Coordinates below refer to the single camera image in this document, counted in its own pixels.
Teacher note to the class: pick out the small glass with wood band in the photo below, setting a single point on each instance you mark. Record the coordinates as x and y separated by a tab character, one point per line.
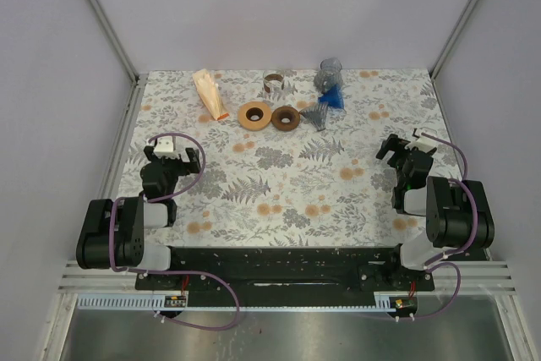
273	82

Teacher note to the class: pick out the clear glass dripper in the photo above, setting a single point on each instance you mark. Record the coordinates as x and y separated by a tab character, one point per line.
316	115

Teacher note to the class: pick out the coffee filter paper pack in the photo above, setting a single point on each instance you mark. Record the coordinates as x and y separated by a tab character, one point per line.
209	93

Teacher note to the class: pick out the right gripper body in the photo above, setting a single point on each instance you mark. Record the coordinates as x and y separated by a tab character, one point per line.
398	157

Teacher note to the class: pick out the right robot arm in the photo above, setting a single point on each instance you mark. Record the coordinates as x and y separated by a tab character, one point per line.
456	212

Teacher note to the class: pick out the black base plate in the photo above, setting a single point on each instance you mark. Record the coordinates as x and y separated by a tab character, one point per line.
286	277

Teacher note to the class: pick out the blue plastic dripper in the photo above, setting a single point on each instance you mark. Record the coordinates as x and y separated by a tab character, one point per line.
333	97

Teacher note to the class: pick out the grey glass server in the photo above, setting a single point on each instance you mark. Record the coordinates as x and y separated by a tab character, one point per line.
329	75

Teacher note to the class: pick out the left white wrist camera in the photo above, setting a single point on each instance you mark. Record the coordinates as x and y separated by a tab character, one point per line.
163	147

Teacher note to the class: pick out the white cable duct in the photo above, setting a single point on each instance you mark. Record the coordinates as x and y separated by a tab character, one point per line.
151	302

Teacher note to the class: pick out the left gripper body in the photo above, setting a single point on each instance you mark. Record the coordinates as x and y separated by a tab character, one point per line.
173	167

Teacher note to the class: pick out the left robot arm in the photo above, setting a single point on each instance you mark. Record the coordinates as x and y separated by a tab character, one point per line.
113	234

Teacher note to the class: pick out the floral table mat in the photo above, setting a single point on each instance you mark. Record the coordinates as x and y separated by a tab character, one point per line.
297	188

